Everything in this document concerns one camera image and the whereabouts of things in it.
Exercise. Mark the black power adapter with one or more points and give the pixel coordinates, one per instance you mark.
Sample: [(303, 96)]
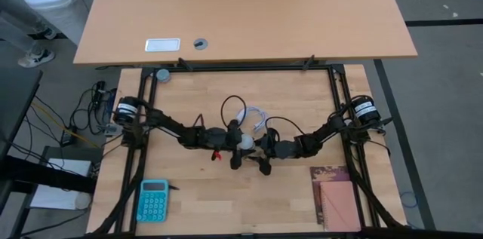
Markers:
[(67, 139)]

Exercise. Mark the person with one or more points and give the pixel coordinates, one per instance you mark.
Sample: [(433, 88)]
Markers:
[(15, 31)]

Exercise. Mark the black clamp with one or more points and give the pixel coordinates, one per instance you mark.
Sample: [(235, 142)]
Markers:
[(185, 64), (308, 62)]

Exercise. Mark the white lightbulb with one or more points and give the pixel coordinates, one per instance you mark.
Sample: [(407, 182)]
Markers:
[(247, 142)]

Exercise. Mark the black side table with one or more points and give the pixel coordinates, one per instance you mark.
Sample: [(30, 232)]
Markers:
[(17, 99)]

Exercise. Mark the pink spiral notebook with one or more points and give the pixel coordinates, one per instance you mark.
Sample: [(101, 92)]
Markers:
[(339, 207)]

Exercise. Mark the teal calculator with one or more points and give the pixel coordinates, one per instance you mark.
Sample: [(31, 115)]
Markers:
[(152, 201)]

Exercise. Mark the purple patterned book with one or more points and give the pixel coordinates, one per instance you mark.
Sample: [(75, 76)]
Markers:
[(328, 173)]

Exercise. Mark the white rectangular tray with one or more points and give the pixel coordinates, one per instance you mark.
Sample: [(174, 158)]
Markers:
[(162, 45)]

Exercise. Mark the beige wooden desk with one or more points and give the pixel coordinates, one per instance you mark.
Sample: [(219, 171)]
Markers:
[(245, 5)]

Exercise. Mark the grey power strip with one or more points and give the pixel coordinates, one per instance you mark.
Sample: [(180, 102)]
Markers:
[(111, 129)]

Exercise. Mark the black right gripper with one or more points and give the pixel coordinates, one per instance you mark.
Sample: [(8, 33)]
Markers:
[(272, 148)]

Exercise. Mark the white box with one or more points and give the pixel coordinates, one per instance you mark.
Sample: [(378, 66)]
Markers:
[(56, 198)]

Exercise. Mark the black metal beam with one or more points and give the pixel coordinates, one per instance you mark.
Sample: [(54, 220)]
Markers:
[(45, 175)]

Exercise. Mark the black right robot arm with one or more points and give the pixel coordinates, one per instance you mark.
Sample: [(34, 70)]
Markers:
[(324, 133)]

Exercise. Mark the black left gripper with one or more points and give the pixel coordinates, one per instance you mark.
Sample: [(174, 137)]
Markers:
[(234, 139)]

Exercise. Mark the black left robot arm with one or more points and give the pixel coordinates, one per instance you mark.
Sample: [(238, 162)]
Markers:
[(170, 126)]

